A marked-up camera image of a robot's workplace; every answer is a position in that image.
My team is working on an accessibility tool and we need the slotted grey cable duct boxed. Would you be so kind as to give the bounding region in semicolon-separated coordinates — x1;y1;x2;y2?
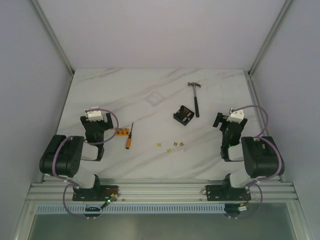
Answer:
35;203;226;215

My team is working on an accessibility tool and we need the orange handle screwdriver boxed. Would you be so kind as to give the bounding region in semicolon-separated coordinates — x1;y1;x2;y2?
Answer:
125;122;134;150

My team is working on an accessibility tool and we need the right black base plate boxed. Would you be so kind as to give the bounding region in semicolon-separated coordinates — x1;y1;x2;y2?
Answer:
205;185;252;202

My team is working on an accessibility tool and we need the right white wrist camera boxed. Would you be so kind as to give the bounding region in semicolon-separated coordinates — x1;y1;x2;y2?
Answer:
227;108;245;123

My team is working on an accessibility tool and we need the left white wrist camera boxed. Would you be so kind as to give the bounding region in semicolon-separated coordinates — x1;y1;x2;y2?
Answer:
85;106;104;122

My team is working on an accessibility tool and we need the right aluminium frame post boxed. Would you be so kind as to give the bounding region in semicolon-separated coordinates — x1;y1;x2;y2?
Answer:
247;0;295;76

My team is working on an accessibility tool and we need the claw hammer black handle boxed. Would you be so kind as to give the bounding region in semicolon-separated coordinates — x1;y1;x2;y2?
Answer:
187;82;202;118

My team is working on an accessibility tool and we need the orange terminal block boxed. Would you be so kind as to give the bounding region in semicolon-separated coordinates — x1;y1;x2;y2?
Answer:
115;128;131;136

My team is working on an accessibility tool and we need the clear fuse box cover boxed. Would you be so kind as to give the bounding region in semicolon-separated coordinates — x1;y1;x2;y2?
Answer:
144;91;165;107

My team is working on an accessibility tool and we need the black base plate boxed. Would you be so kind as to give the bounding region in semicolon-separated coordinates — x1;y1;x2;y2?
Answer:
72;185;119;202
205;185;252;202

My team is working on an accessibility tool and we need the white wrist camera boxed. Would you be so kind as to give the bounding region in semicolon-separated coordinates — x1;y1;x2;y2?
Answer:
227;108;245;123
85;106;104;122

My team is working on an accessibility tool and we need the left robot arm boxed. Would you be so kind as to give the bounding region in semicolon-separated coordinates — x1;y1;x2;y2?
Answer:
39;110;114;201

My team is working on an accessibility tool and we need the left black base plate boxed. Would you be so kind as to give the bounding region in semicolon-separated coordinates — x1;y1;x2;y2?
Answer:
72;185;119;202

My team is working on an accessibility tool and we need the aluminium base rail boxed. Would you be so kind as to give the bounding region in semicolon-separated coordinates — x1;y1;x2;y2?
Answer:
26;176;299;203

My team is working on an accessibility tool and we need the black fuse box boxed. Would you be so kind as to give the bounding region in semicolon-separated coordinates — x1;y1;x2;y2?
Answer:
173;105;195;126

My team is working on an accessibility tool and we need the aluminium frame post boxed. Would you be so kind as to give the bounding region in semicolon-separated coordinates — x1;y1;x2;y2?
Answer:
30;0;75;77
247;0;295;76

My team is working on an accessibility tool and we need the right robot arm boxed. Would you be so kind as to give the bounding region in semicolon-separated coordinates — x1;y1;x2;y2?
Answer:
213;110;285;200

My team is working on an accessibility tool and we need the left aluminium frame post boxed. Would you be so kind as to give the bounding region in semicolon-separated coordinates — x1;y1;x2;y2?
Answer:
30;0;75;77

